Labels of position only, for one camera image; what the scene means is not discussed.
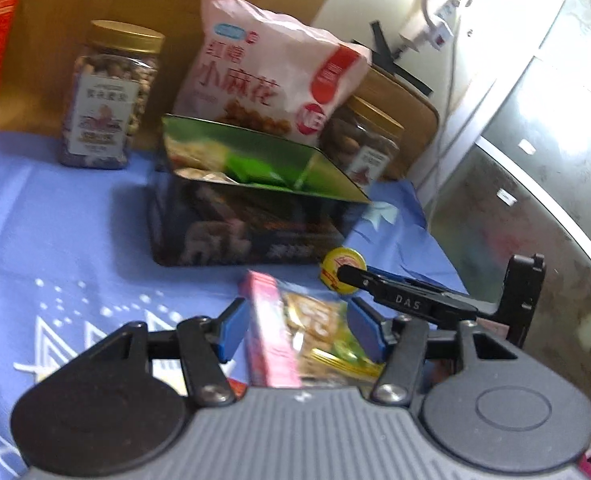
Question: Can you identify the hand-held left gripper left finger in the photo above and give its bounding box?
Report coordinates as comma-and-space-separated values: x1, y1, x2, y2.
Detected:
75, 297, 251, 409

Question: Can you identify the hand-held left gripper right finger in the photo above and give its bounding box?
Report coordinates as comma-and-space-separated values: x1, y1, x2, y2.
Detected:
348, 297, 519, 407

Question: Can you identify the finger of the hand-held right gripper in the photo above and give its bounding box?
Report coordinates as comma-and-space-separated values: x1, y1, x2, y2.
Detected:
336, 262, 479, 322

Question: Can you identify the pink snack packet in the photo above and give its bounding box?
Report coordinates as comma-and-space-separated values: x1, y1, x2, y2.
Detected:
240, 270, 302, 389

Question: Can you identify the clear yellow snack packet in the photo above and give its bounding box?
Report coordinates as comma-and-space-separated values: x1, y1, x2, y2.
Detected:
280, 287, 383, 389

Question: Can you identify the round yellow snack cup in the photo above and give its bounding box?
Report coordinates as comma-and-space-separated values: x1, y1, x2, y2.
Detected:
319, 247, 367, 293

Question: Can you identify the black printed box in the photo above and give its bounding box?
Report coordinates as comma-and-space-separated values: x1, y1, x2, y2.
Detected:
148, 115, 373, 267

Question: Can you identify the frosted glass door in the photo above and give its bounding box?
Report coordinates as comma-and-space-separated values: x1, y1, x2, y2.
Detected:
425, 0, 591, 461

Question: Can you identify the pecan jar dark label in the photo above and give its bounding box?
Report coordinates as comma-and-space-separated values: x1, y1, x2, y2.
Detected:
320, 95, 406, 183

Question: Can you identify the green snack packet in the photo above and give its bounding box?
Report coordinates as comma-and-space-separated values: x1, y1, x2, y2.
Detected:
225, 155, 301, 191

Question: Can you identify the blue printed bedsheet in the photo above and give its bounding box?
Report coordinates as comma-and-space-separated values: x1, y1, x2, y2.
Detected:
0, 130, 471, 480

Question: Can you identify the brown padded headboard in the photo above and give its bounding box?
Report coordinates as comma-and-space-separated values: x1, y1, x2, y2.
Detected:
345, 62, 441, 181

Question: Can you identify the black tape strip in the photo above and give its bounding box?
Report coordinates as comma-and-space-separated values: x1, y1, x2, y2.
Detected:
350, 20, 433, 96

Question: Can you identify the nut jar white label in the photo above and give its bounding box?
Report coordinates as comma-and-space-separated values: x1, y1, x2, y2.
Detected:
58, 20, 166, 170

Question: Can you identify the large pink snack bag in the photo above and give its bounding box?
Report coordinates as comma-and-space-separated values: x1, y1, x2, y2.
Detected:
172, 0, 373, 148

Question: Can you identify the white power strip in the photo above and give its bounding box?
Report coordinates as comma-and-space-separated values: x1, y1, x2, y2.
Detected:
400, 0, 471, 53

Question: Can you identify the white cable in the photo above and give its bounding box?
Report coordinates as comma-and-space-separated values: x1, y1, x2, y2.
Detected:
425, 10, 473, 201

